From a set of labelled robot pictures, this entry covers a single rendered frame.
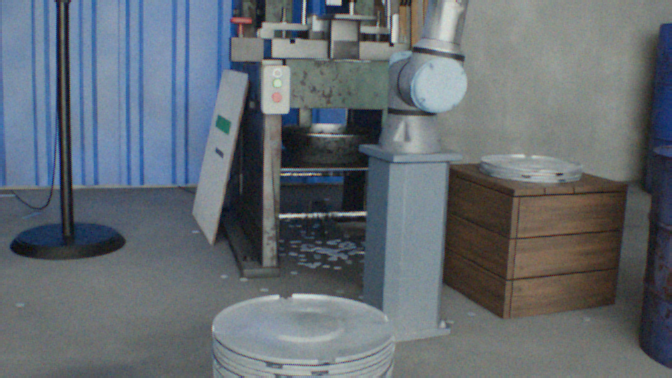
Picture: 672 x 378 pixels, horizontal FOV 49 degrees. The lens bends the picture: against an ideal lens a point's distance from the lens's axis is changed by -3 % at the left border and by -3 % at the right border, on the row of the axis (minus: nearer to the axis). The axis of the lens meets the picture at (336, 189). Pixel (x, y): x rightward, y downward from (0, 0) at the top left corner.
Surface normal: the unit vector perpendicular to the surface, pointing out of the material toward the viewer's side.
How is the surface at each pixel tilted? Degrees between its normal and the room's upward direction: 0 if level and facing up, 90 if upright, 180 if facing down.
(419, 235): 90
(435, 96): 98
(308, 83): 90
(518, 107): 90
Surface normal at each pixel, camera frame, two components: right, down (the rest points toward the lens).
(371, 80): 0.25, 0.19
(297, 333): 0.04, -0.98
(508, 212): -0.93, 0.04
